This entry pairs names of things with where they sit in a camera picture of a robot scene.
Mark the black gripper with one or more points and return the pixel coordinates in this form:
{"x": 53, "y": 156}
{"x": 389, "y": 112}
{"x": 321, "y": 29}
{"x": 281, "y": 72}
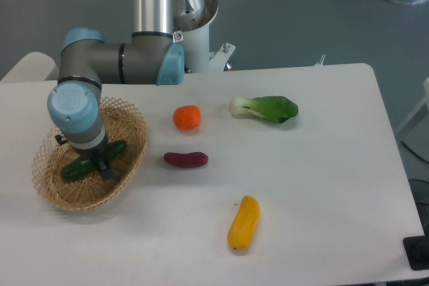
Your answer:
{"x": 94, "y": 150}

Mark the green cucumber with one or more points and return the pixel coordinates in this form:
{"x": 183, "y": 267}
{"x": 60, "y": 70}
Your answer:
{"x": 82, "y": 167}

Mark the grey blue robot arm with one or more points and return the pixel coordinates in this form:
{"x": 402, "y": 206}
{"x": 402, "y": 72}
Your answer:
{"x": 88, "y": 62}

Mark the woven wicker basket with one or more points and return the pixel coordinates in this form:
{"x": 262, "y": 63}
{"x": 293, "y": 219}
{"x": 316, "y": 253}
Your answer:
{"x": 124, "y": 124}

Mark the purple sweet potato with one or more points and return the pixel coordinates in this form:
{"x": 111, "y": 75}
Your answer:
{"x": 186, "y": 160}

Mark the orange tomato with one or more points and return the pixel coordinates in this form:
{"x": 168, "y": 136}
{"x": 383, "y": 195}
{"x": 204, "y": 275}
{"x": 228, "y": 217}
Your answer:
{"x": 187, "y": 117}

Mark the white chair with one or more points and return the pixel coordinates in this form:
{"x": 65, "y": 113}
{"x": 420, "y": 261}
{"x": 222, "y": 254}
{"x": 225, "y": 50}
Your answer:
{"x": 33, "y": 67}

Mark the yellow pepper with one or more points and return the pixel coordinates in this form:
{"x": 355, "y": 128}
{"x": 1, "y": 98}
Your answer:
{"x": 243, "y": 227}

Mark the green bok choy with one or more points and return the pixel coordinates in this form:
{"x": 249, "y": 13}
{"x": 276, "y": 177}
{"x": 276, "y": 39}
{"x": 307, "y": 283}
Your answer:
{"x": 275, "y": 109}

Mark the black device at edge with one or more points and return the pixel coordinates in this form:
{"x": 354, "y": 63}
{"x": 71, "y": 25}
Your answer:
{"x": 416, "y": 248}

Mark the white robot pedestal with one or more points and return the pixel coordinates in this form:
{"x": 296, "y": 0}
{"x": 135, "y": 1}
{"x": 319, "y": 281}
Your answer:
{"x": 192, "y": 20}

